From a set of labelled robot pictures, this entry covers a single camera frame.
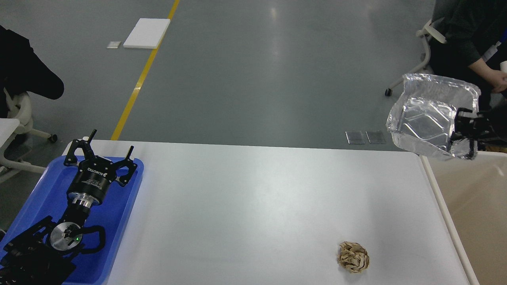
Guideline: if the white chair at left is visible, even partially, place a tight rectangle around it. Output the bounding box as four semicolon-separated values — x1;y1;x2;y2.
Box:
0;89;58;183

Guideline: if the small grey floor plate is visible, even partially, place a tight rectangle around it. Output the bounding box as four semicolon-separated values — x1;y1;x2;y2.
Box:
106;41;121;49

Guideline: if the white side table corner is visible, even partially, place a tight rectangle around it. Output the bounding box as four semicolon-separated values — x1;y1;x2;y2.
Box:
0;118;20;147

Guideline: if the right metal floor plate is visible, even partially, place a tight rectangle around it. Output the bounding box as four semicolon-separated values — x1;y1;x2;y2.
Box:
366;131;386;144

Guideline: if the white foam board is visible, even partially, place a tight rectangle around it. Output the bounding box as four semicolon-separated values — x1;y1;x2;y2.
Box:
123;18;171;49

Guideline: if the metal floor plate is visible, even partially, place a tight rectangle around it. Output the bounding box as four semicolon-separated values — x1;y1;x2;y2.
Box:
366;131;386;144
345;131;366;145

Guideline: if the white paper cup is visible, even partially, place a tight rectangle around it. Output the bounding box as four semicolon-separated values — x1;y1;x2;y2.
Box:
500;60;507;73

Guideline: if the person in green sweater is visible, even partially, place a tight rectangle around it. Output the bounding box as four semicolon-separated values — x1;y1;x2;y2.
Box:
429;0;507;110

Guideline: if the blue plastic tray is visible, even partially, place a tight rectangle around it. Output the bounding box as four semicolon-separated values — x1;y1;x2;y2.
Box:
0;155;145;285

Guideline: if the black jacket on chair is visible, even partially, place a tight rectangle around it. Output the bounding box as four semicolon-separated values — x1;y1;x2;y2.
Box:
0;27;65;118

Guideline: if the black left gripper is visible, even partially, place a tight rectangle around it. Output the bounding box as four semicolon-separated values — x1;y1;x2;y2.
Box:
64;129;138;205

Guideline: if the beige plastic bin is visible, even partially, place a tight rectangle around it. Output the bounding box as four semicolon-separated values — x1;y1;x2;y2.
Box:
421;151;507;285

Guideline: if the white office chair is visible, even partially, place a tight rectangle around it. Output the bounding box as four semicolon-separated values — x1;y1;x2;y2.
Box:
407;17;447;73

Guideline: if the aluminium foil tray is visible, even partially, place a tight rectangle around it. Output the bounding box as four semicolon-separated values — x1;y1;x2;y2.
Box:
386;73;480;160

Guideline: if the left metal floor plate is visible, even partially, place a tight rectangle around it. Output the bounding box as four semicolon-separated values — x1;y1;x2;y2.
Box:
345;131;366;145

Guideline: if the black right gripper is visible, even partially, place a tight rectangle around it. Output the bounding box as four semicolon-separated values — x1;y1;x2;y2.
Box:
450;108;507;159

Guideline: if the crumpled brown paper ball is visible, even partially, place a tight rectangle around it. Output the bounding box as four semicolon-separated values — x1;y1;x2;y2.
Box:
336;241;370;274

